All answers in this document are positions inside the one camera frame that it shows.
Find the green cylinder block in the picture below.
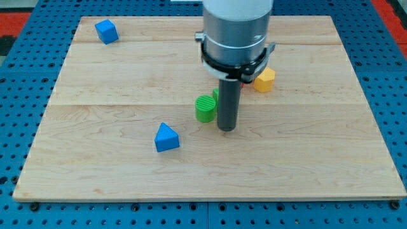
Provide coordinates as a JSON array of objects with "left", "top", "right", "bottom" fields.
[{"left": 195, "top": 95, "right": 216, "bottom": 123}]

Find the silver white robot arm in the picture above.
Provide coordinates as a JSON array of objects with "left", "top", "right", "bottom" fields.
[{"left": 202, "top": 0, "right": 273, "bottom": 66}]

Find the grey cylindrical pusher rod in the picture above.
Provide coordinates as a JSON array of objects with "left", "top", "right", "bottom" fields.
[{"left": 217, "top": 80, "right": 241, "bottom": 132}]

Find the blue triangle block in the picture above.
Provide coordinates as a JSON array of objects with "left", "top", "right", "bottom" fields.
[{"left": 155, "top": 123, "right": 180, "bottom": 153}]

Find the yellow hexagon block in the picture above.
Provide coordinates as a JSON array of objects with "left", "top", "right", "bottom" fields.
[{"left": 254, "top": 67, "right": 275, "bottom": 93}]

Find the wooden board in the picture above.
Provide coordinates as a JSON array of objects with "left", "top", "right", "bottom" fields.
[{"left": 13, "top": 16, "right": 406, "bottom": 202}]

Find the blue cube block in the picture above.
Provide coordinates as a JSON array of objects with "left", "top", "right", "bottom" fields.
[{"left": 95, "top": 19, "right": 119, "bottom": 45}]

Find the black clamp ring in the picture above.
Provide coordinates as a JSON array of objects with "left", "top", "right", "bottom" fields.
[{"left": 200, "top": 42, "right": 277, "bottom": 84}]

